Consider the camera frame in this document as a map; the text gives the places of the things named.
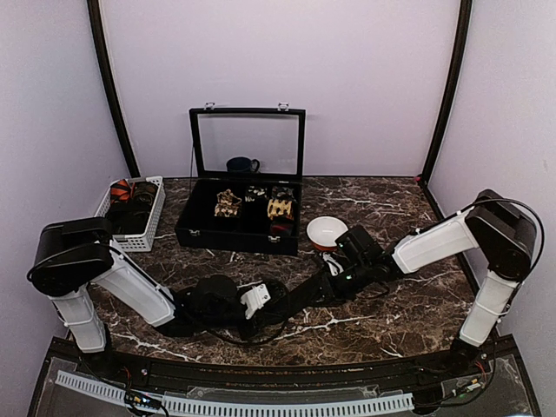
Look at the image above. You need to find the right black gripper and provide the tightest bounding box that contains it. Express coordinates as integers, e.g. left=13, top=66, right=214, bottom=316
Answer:
left=309, top=259, right=374, bottom=306

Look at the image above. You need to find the black necktie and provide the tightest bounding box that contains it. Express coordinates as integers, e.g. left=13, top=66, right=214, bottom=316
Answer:
left=274, top=273, right=336, bottom=318

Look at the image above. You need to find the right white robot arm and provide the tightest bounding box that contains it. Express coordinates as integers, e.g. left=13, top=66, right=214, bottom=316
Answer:
left=329, top=189, right=546, bottom=377

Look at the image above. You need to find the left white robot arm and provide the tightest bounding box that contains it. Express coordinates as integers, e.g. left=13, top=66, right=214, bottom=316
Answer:
left=27, top=217, right=291, bottom=379

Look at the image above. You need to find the white and orange bowl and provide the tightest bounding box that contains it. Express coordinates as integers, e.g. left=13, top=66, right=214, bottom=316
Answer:
left=306, top=216, right=348, bottom=251

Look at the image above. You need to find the red black rolled tie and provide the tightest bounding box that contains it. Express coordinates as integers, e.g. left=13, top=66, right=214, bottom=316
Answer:
left=270, top=217, right=295, bottom=236

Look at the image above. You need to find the tan patterned rolled tie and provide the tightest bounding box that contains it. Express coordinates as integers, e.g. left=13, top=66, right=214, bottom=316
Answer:
left=267, top=186, right=296, bottom=221

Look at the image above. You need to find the leopard print rolled tie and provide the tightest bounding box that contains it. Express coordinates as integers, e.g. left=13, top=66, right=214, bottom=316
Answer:
left=215, top=189, right=242, bottom=218

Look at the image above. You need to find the black white rolled tie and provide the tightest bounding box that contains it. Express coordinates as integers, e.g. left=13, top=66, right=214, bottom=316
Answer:
left=244, top=185, right=269, bottom=203

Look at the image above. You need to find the black tie storage box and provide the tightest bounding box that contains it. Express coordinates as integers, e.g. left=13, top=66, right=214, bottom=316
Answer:
left=175, top=104, right=306, bottom=255

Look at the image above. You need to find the dark blue mug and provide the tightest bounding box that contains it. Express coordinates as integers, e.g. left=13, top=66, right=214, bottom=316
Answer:
left=226, top=156, right=261, bottom=174

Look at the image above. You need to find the brown rolled tie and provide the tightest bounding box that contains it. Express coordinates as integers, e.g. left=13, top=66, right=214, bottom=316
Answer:
left=132, top=182, right=158, bottom=205

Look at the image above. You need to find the orange striped rolled tie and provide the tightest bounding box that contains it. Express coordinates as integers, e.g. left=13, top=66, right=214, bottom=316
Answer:
left=109, top=179, right=135, bottom=204

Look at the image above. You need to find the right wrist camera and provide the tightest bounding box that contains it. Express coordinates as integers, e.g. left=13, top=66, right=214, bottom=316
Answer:
left=335, top=224, right=383, bottom=265

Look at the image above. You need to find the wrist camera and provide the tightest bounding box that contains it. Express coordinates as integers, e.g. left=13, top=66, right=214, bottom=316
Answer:
left=335, top=224, right=383, bottom=265
left=190, top=275, right=239, bottom=314

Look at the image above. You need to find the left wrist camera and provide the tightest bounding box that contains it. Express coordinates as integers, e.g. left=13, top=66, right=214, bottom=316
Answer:
left=190, top=275, right=239, bottom=314

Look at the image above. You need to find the white cable duct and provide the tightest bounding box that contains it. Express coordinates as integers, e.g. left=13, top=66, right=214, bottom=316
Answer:
left=55, top=370, right=414, bottom=416

